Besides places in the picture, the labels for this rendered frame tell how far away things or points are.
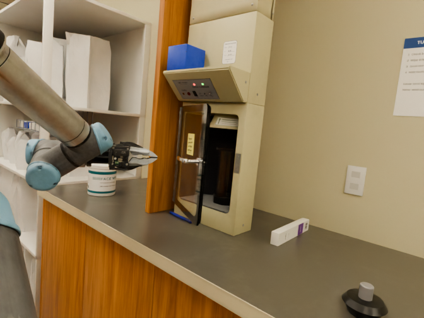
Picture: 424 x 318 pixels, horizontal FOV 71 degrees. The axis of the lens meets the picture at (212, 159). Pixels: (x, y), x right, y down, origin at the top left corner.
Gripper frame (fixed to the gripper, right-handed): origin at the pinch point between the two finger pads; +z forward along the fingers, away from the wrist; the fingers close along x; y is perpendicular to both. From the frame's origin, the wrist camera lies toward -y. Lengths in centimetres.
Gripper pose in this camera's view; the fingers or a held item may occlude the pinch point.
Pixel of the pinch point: (153, 156)
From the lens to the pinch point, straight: 99.4
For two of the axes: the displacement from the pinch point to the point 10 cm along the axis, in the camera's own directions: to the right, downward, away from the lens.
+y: 3.7, 1.4, -9.2
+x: 0.9, -9.9, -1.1
